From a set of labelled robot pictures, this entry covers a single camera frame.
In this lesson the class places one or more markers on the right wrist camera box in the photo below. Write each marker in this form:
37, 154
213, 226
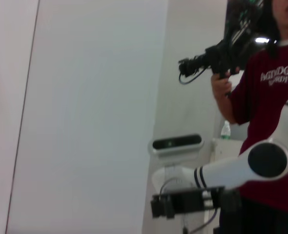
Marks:
175, 144

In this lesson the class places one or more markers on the bright strip light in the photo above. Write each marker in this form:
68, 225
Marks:
262, 40

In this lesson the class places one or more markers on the white cabinet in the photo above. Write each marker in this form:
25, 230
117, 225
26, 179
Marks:
228, 148

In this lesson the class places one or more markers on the bystander hand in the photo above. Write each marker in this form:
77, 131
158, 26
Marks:
220, 84

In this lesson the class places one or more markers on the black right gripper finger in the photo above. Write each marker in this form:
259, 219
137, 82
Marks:
170, 207
157, 207

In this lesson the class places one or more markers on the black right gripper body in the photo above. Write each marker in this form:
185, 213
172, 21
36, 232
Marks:
195, 198

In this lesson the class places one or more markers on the black handheld camera rig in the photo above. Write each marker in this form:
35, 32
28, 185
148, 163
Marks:
222, 53

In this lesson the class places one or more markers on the person in maroon shirt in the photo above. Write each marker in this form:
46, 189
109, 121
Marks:
268, 97

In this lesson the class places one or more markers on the bystander forearm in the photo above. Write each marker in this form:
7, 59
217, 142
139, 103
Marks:
225, 108

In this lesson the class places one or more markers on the clear water bottle green label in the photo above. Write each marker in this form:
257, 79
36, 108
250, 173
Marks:
225, 131

